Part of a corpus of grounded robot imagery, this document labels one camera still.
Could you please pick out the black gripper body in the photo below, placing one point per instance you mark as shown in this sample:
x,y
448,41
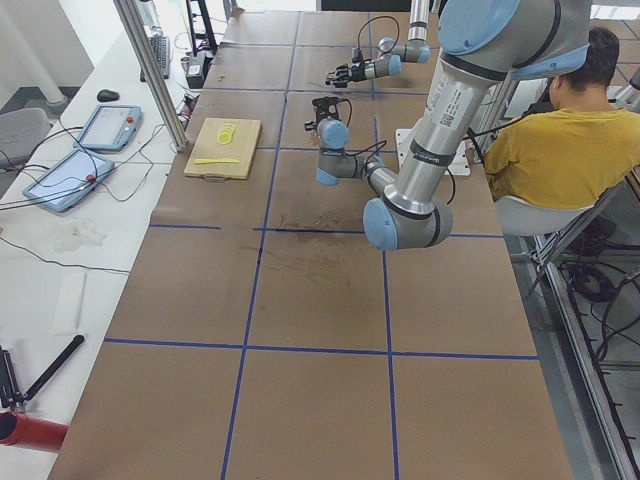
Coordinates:
x,y
353,72
316,124

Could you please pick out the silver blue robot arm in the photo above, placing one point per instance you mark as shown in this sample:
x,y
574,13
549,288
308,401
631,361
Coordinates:
x,y
391,53
481,44

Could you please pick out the bamboo cutting board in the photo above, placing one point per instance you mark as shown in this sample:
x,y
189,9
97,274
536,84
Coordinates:
x,y
242,147

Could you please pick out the yellow plastic knife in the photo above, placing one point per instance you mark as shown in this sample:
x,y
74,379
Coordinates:
x,y
221,160

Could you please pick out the black keyboard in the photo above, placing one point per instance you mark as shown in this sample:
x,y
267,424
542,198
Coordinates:
x,y
161,49

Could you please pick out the upper blue teach pendant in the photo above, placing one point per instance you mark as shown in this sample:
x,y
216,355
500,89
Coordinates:
x,y
110,128

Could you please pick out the blue teach pendant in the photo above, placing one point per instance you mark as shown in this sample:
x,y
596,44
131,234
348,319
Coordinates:
x,y
69,181
110,128

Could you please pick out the black computer mouse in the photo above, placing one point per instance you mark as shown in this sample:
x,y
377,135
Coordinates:
x,y
107,95

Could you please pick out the white chair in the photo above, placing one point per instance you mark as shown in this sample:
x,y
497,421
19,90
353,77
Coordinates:
x,y
519,218

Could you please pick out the person in yellow shirt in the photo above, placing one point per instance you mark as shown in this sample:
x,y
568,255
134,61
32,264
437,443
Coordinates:
x,y
567,158

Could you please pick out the lower blue teach pendant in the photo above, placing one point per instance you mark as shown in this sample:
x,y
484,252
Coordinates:
x,y
69,181

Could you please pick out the white foam strip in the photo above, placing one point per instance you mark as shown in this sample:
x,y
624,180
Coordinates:
x,y
69,304

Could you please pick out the black rod tool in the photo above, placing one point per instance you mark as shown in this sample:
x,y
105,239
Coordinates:
x,y
52,369

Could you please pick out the red cylinder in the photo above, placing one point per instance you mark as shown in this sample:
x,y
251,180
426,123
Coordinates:
x,y
27,432

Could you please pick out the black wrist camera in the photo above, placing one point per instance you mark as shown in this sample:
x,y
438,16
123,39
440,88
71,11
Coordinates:
x,y
328,100
357,55

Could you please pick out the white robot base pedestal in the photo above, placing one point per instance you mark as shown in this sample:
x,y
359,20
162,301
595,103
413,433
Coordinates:
x,y
441,128

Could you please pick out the aluminium frame post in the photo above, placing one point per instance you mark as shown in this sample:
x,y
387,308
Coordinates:
x,y
140,18

